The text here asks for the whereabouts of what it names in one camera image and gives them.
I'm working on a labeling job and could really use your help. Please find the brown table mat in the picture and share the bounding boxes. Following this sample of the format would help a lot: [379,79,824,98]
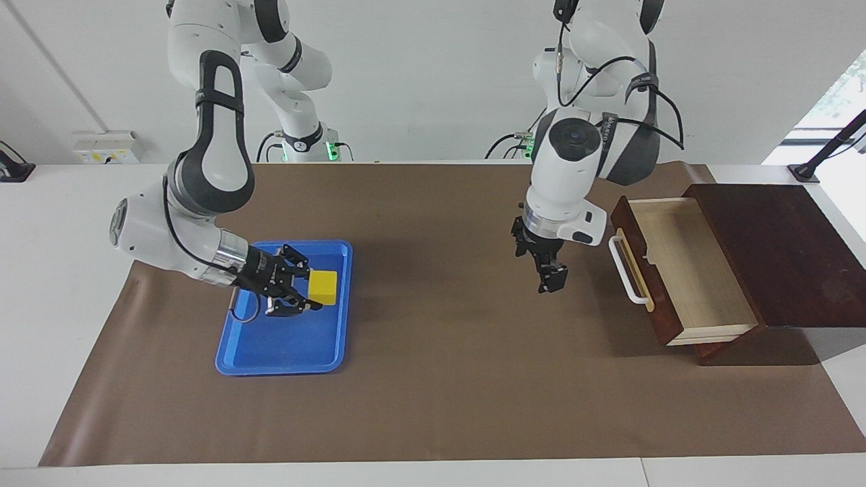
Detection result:
[39,161,866,467]

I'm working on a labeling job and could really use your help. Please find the yellow cube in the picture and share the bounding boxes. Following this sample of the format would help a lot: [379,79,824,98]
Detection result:
[307,270,340,307]

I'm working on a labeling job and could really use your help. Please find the black stand base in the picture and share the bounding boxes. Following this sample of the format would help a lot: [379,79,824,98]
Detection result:
[0,139,37,183]

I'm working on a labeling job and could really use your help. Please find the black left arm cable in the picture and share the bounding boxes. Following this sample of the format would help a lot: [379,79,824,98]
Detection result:
[553,0,685,151]

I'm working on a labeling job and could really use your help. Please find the black right gripper linkage finger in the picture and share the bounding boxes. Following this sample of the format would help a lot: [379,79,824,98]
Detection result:
[274,243,313,281]
[265,287,325,318]

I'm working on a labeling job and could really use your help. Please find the dark wooden cabinet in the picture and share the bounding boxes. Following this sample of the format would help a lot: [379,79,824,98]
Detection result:
[682,183,866,367]

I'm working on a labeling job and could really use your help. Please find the wooden drawer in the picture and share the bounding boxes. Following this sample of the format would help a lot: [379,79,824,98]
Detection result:
[610,196,767,347]

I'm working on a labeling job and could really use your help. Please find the white drawer handle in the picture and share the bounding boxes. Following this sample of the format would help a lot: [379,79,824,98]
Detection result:
[608,235,652,306]

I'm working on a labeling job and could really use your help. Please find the blue plastic tray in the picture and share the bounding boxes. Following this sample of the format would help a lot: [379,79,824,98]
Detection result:
[214,239,355,377]

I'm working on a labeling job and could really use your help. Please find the bright window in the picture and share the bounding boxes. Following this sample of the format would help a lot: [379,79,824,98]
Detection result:
[762,51,866,166]

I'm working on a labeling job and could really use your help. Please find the white wall power outlet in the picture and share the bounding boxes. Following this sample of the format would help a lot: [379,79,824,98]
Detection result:
[72,130,145,166]

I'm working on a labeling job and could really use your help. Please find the black clamp stand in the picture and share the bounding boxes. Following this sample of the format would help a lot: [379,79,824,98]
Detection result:
[788,108,866,185]

